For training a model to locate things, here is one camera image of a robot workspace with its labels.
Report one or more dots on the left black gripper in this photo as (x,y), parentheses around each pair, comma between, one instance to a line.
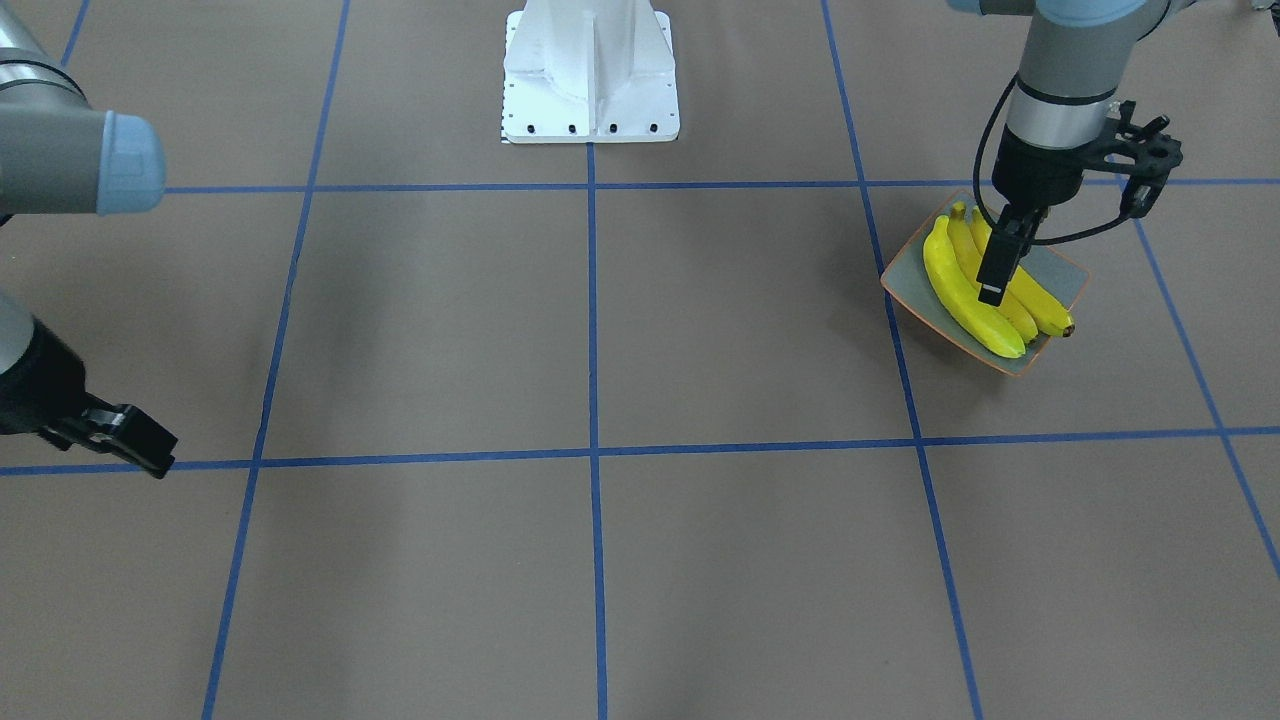
(1040,172)

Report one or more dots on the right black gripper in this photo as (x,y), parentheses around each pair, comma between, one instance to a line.
(40,387)

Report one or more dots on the yellow banana bunch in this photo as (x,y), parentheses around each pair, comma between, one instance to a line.
(1051,316)

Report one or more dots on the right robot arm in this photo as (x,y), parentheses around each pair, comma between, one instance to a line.
(61,156)

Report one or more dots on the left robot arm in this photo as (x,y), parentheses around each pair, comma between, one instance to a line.
(1062,120)

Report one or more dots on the grey square plate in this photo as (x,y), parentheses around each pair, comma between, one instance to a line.
(906,282)

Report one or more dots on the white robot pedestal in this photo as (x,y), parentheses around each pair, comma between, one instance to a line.
(589,72)

